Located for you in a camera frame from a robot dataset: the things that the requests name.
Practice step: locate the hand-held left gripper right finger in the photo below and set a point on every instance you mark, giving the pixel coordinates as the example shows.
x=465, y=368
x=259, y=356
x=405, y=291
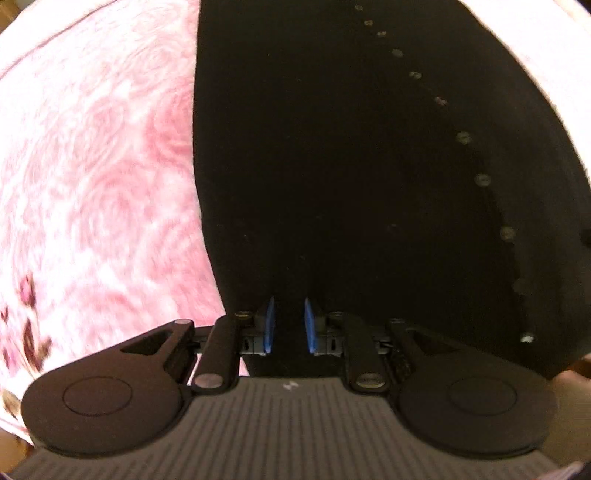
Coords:
x=310, y=325

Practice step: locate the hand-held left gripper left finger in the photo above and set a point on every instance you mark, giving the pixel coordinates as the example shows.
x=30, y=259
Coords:
x=271, y=325

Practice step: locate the black garment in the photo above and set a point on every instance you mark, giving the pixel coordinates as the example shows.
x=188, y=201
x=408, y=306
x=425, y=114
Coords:
x=346, y=161

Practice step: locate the pink floral blanket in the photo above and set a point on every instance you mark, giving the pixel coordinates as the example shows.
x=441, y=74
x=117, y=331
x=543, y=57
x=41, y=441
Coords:
x=92, y=161

